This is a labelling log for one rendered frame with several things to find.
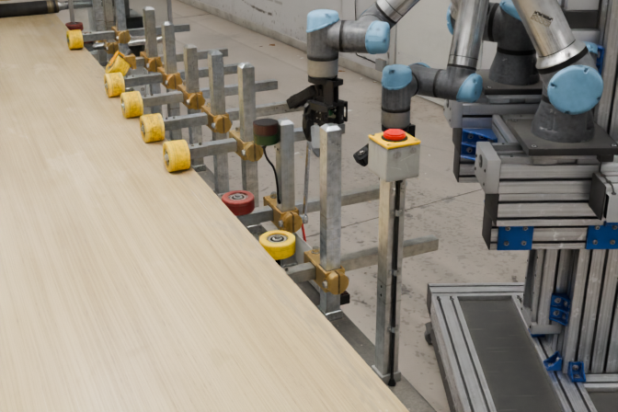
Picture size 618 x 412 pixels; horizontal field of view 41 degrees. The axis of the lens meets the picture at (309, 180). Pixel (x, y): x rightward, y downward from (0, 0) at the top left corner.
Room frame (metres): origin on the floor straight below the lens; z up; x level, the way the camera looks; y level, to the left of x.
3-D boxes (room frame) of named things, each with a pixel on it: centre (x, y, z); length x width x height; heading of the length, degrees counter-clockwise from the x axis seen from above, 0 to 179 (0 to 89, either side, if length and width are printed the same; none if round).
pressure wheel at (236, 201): (1.85, 0.17, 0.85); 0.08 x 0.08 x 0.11
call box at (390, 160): (1.40, -0.15, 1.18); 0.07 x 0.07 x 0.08; 25
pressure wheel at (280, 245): (1.62, 0.07, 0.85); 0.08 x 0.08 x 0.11
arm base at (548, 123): (1.93, -0.63, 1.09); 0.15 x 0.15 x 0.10
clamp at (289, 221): (1.88, 0.07, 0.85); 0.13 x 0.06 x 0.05; 25
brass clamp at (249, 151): (2.11, 0.17, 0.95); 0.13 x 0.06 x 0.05; 25
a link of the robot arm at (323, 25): (1.92, -0.04, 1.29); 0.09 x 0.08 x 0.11; 77
